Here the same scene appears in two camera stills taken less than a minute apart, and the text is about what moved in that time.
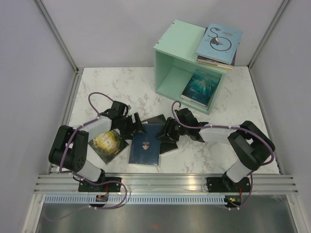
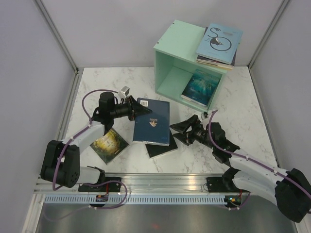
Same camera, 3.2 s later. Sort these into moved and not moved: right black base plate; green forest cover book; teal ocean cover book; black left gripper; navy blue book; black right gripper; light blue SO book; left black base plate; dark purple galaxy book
Moved: navy blue book; black right gripper; black left gripper
Not moved: teal ocean cover book; right black base plate; green forest cover book; left black base plate; light blue SO book; dark purple galaxy book
